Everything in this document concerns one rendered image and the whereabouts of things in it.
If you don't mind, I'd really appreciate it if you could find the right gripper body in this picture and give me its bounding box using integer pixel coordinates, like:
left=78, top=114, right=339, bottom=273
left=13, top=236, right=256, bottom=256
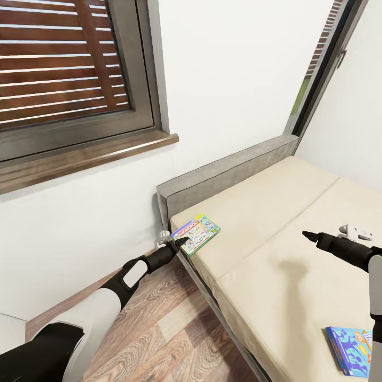
left=316, top=232, right=361, bottom=264

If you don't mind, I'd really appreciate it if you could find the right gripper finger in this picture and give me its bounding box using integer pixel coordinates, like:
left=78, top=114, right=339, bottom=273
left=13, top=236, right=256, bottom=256
left=302, top=231, right=321, bottom=243

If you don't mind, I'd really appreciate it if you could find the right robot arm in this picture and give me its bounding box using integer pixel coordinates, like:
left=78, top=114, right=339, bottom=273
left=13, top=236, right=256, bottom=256
left=302, top=224, right=382, bottom=382

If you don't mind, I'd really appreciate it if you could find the board game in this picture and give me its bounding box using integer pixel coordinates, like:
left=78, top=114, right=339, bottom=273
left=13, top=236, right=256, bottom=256
left=325, top=326, right=373, bottom=378
left=171, top=213, right=221, bottom=257

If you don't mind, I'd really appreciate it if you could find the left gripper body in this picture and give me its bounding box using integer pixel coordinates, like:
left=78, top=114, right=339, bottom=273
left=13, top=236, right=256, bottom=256
left=152, top=240, right=179, bottom=267

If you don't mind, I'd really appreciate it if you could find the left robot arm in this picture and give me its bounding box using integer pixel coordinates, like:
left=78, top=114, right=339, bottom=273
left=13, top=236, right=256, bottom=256
left=0, top=230, right=189, bottom=382

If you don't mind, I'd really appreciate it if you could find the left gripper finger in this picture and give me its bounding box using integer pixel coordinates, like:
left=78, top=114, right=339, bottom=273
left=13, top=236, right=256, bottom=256
left=175, top=237, right=189, bottom=249

